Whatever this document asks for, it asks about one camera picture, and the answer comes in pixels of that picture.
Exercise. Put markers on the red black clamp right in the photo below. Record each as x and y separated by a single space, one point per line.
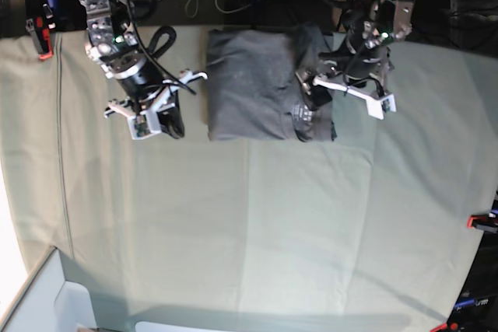
484 222

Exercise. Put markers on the grey t-shirt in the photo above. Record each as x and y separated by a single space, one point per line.
252 91

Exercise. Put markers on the gripper body image right arm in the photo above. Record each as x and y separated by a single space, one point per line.
343 70

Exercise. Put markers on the red black clamp left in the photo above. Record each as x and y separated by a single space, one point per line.
40 19

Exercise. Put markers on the red clamp bottom right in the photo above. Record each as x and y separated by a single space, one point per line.
446 327

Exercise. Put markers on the gripper body image left arm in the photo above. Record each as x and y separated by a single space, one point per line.
143 86

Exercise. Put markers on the light green table cloth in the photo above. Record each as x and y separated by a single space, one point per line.
365 233

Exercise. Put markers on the red black clamp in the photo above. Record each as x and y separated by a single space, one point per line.
484 222
40 19

